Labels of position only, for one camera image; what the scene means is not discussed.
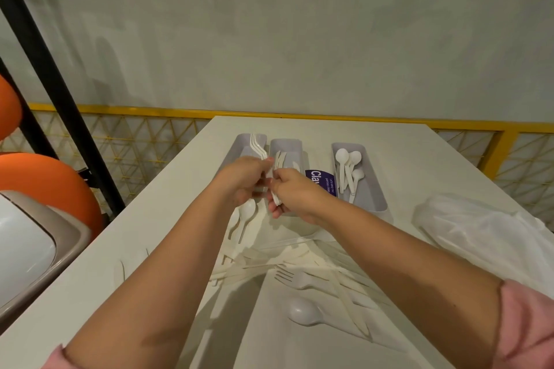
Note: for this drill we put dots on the person's left forearm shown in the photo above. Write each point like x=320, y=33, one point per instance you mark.
x=164, y=278

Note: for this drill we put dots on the person's right hand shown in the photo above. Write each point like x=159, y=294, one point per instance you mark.
x=298, y=195

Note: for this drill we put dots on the black metal pole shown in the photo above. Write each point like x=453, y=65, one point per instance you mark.
x=30, y=122
x=56, y=92

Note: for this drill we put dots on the orange chair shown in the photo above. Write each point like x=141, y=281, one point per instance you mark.
x=47, y=185

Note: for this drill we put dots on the person's right fingers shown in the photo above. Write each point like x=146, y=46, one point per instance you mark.
x=278, y=185

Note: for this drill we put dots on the bunch of white plastic forks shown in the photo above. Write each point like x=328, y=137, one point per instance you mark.
x=258, y=147

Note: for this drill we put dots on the grey organizer tray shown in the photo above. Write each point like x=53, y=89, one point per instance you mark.
x=372, y=182
x=294, y=150
x=236, y=148

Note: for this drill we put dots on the clear plastic container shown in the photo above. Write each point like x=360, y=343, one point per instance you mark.
x=277, y=338

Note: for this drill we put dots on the white plastic spoon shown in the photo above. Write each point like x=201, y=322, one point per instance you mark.
x=233, y=221
x=342, y=157
x=247, y=210
x=349, y=178
x=358, y=175
x=355, y=158

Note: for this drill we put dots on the pile of white plastic cutlery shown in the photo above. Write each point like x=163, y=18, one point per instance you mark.
x=320, y=282

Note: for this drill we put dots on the yellow metal mesh fence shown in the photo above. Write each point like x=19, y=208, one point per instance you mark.
x=143, y=139

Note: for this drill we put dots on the purple label card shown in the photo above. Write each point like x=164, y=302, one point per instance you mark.
x=322, y=182

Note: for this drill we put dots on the person's right forearm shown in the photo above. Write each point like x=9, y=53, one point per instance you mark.
x=407, y=278

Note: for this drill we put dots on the person's left fingers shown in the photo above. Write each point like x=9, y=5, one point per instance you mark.
x=264, y=163

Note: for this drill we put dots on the beige bin with white lid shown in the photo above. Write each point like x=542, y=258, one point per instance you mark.
x=30, y=247

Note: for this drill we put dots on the person's left hand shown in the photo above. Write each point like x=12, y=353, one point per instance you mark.
x=240, y=176

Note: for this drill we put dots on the white plastic knife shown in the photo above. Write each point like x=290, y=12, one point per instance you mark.
x=280, y=160

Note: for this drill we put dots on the pink sleeve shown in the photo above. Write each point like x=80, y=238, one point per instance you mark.
x=58, y=360
x=528, y=325

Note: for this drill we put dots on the pink right sleeve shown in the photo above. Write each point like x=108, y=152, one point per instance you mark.
x=528, y=325

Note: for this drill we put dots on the clear plastic bag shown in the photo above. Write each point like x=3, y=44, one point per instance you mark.
x=484, y=234

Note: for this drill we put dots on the pink left sleeve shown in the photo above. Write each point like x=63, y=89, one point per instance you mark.
x=58, y=360

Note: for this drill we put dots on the white plastic fork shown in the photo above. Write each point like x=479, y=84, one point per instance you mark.
x=277, y=200

